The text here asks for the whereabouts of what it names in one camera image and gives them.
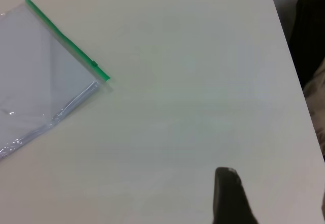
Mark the beige patterned cloth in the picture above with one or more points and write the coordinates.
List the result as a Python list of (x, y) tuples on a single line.
[(316, 102)]

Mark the green zipper slider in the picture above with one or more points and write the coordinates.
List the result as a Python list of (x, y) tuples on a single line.
[(94, 63)]

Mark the black fabric object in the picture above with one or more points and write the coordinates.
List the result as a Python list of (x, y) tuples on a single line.
[(311, 36)]

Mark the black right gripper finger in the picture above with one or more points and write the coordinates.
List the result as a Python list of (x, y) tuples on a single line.
[(228, 198)]

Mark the clear zip bag green zipper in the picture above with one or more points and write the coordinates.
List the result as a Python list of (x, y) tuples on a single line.
[(38, 81)]

